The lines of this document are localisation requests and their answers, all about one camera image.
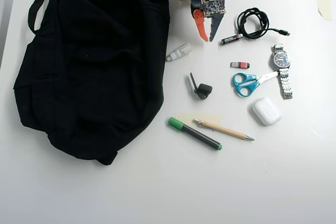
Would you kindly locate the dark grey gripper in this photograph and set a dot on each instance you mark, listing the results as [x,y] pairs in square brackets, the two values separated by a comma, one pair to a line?
[200,22]

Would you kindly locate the black bike light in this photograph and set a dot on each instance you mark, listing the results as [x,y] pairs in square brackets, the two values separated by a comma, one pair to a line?
[205,90]

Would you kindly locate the black fabric bag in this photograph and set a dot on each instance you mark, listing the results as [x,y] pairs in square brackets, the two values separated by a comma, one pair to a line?
[92,72]

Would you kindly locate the black AA battery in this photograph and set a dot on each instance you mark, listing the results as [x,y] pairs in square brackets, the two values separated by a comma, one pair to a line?
[232,39]

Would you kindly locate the small white adapter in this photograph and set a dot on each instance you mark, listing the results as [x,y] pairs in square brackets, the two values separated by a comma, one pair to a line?
[179,51]

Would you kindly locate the red black USB stick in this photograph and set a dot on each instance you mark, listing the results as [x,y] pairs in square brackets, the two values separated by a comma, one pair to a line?
[240,64]

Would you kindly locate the silver wristwatch blue dial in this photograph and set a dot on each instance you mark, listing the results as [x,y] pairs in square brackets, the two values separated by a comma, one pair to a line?
[281,59]

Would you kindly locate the white earbuds case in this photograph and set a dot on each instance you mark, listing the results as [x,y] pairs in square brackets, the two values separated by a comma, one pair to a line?
[266,111]

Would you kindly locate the wooden ballpoint pen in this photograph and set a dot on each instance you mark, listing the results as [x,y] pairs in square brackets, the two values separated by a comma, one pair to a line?
[225,129]

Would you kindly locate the green black marker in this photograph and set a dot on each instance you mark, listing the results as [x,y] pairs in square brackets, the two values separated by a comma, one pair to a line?
[195,134]

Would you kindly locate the short beige masking tape piece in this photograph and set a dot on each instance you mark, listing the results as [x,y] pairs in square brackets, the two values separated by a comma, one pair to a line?
[324,3]

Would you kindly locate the bare camera circuit board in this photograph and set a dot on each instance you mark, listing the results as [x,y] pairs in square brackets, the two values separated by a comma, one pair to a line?
[213,6]

